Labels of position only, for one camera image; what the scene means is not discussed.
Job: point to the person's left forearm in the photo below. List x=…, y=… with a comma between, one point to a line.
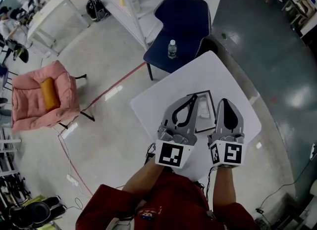
x=141, y=178

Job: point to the orange cylindrical cushion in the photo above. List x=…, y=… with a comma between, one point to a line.
x=49, y=93

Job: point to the person's right forearm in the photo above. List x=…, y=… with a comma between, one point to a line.
x=223, y=187

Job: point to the person's red shirt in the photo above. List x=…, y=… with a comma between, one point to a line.
x=173, y=199

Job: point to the black power adapter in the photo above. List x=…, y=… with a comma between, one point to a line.
x=260, y=210

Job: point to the white power strip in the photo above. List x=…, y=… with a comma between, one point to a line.
x=314, y=151
x=72, y=180

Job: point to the white desk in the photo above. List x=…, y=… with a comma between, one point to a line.
x=54, y=11

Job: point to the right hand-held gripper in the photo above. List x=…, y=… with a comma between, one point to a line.
x=231, y=153

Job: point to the white tablecloth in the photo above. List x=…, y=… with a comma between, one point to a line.
x=210, y=75

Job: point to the brown tissue box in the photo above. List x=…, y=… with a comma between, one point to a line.
x=205, y=125

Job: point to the black office chair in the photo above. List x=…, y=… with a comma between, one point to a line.
x=21, y=53

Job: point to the clear plastic water bottle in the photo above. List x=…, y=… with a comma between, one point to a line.
x=172, y=49

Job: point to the black backpack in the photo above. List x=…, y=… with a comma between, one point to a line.
x=97, y=9

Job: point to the navy blue chair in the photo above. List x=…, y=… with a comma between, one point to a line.
x=180, y=18

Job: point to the pink padded armchair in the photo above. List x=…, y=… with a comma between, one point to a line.
x=27, y=100

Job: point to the white metal shelving rack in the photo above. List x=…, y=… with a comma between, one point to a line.
x=126, y=13

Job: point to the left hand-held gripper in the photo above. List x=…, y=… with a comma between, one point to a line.
x=171, y=153

